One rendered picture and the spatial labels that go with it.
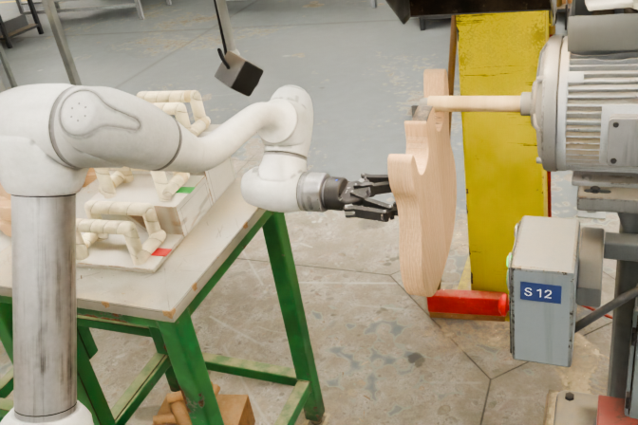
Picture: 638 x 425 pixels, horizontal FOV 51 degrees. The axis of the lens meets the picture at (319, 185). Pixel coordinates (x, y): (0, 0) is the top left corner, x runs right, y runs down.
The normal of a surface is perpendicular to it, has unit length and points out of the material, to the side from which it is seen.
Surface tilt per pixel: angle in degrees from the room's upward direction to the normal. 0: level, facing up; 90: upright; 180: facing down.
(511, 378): 0
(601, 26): 90
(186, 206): 90
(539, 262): 0
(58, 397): 81
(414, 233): 72
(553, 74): 42
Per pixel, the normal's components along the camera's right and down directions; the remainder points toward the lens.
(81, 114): -0.24, -0.16
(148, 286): -0.15, -0.87
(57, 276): 0.71, 0.08
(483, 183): -0.37, 0.49
